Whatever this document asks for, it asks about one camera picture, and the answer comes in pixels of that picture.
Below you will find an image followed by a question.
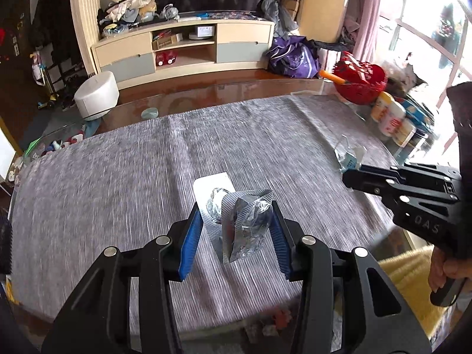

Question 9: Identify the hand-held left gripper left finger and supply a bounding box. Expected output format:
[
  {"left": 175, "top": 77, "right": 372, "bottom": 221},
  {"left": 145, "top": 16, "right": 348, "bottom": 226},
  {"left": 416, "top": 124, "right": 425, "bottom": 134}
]
[{"left": 40, "top": 203, "right": 204, "bottom": 354}]

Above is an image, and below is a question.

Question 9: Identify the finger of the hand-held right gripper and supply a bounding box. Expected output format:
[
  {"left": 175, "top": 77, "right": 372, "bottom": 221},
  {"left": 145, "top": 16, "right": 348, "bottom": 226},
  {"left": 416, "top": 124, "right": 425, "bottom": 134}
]
[
  {"left": 342, "top": 170, "right": 458, "bottom": 208},
  {"left": 356, "top": 162, "right": 461, "bottom": 182}
]

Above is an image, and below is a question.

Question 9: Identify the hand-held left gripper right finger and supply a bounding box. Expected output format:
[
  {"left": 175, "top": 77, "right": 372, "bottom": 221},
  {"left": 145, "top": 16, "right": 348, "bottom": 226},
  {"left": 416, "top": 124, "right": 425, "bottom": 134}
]
[{"left": 271, "top": 201, "right": 432, "bottom": 354}]

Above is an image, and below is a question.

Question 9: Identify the clear wrapper blue print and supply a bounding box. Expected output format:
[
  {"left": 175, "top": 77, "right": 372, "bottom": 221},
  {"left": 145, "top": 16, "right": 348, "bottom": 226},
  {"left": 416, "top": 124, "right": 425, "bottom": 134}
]
[{"left": 334, "top": 135, "right": 367, "bottom": 174}]

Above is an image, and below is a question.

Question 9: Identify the silver blister pack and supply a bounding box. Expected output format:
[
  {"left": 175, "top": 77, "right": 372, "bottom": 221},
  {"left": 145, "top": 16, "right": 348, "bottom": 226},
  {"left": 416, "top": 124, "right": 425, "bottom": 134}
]
[{"left": 219, "top": 189, "right": 275, "bottom": 264}]

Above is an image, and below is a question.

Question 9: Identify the silver blister sheet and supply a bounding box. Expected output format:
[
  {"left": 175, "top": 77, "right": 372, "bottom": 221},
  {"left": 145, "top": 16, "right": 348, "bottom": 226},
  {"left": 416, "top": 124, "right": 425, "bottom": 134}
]
[{"left": 194, "top": 171, "right": 237, "bottom": 255}]

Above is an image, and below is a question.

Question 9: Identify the person's right hand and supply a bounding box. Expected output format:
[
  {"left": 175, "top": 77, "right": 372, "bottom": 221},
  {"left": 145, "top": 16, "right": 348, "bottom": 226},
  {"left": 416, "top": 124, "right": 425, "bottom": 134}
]
[{"left": 428, "top": 245, "right": 467, "bottom": 292}]

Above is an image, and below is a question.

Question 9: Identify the white canister dark base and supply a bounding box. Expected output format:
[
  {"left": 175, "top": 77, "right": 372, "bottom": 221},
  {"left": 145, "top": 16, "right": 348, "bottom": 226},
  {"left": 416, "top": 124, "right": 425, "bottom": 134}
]
[{"left": 393, "top": 118, "right": 417, "bottom": 148}]

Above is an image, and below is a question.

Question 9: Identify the yellow fleece blanket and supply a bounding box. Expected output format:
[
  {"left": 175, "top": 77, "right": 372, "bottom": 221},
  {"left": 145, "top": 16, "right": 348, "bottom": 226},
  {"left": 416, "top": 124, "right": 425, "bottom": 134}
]
[{"left": 378, "top": 245, "right": 458, "bottom": 329}]

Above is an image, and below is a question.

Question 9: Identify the white canister red label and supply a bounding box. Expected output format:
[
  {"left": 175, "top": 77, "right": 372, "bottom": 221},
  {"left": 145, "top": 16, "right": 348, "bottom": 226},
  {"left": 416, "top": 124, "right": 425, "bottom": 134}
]
[{"left": 380, "top": 99, "right": 406, "bottom": 137}]

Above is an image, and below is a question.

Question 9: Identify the white canister yellow lid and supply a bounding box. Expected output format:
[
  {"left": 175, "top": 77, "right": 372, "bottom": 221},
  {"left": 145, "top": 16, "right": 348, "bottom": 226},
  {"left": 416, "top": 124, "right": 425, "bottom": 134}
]
[{"left": 371, "top": 91, "right": 395, "bottom": 122}]

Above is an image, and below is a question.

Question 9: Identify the red plastic basket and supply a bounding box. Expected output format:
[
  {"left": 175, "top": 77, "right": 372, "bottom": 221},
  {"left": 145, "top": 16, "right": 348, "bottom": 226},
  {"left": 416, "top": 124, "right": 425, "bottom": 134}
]
[{"left": 334, "top": 51, "right": 388, "bottom": 104}]

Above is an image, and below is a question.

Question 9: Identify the grey table cloth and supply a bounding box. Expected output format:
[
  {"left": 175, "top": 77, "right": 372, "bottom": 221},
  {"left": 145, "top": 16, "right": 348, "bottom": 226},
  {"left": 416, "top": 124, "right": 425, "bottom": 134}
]
[{"left": 9, "top": 94, "right": 410, "bottom": 325}]

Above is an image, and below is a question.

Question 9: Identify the orange stick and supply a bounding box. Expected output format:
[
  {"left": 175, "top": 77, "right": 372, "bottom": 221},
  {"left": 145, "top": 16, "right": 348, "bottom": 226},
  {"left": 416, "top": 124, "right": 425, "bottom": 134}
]
[{"left": 319, "top": 69, "right": 349, "bottom": 85}]

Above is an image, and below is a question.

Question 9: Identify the purple bag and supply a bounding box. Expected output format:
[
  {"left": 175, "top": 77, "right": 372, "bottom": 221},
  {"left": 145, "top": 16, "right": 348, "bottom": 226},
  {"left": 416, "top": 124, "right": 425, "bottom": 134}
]
[{"left": 266, "top": 35, "right": 321, "bottom": 79}]

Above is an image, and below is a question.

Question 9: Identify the pink curtain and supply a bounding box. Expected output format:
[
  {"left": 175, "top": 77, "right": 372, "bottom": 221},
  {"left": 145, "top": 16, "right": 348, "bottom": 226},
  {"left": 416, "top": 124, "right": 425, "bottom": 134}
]
[{"left": 341, "top": 0, "right": 386, "bottom": 60}]

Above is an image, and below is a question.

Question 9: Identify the dark hanging garment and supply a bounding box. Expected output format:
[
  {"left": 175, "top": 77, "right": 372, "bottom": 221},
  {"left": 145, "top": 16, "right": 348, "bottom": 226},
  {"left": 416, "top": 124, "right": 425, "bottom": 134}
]
[{"left": 431, "top": 2, "right": 463, "bottom": 69}]

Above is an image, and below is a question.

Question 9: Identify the beige wardrobe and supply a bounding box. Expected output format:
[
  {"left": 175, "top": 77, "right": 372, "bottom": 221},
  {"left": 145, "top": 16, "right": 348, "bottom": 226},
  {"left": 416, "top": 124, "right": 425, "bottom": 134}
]
[{"left": 297, "top": 0, "right": 355, "bottom": 43}]

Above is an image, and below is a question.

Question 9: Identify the white round stool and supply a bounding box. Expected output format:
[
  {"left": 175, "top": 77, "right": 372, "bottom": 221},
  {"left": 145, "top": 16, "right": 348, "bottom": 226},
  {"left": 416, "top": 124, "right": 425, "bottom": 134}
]
[{"left": 74, "top": 71, "right": 120, "bottom": 120}]

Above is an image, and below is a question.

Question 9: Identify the beige TV cabinet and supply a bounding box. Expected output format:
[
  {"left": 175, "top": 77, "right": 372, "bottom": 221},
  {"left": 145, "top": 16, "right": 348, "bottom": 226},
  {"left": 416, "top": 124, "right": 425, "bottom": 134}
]
[{"left": 90, "top": 17, "right": 276, "bottom": 89}]

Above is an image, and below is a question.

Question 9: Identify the cardboard box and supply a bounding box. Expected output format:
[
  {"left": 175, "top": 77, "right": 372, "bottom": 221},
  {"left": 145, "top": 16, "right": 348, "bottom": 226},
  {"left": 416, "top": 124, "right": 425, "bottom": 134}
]
[{"left": 152, "top": 31, "right": 184, "bottom": 50}]

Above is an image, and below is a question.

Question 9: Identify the kids scooter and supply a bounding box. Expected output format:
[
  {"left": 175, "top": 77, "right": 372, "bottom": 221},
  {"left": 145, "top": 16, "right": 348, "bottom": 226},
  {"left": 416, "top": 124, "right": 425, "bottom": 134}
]
[{"left": 31, "top": 50, "right": 61, "bottom": 109}]

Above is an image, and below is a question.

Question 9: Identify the pile of clothes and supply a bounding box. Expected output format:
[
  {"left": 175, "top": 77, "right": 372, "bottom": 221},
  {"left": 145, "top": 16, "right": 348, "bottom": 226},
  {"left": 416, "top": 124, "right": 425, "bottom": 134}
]
[{"left": 96, "top": 0, "right": 181, "bottom": 37}]

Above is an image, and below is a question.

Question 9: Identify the beige slatted panel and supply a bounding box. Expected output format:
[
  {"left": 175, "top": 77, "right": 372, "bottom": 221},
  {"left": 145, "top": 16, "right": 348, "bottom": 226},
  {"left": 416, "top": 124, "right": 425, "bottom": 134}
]
[{"left": 70, "top": 0, "right": 102, "bottom": 78}]

